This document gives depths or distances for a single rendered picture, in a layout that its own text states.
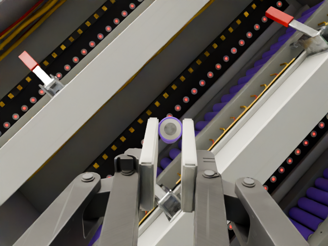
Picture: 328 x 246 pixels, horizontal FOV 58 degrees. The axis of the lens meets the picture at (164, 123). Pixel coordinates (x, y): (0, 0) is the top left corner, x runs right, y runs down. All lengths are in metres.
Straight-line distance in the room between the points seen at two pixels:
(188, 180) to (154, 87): 0.40
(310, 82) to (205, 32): 0.27
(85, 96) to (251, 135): 0.19
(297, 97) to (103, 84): 0.22
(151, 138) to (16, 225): 0.34
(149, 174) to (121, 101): 0.40
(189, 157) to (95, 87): 0.22
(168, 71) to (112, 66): 0.21
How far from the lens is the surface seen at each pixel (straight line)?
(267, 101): 0.40
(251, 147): 0.34
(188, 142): 0.18
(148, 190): 0.16
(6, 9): 0.56
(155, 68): 0.56
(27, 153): 0.37
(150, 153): 0.16
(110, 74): 0.36
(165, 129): 0.21
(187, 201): 0.16
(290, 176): 0.53
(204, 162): 0.17
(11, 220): 0.49
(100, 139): 0.54
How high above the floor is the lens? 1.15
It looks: 9 degrees up
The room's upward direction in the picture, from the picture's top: 47 degrees counter-clockwise
